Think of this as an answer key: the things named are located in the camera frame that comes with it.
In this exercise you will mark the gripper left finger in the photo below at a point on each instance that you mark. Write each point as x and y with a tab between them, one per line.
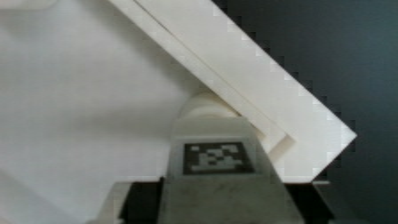
131	203

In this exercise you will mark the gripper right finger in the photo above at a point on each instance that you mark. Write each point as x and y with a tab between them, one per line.
319	203

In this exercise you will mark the white leg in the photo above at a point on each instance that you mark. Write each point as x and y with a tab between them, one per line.
222	188

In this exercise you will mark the white square tabletop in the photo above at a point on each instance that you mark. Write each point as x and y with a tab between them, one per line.
92	90

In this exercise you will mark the white U-shaped obstacle fence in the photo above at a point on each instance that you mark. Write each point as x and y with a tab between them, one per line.
318	135

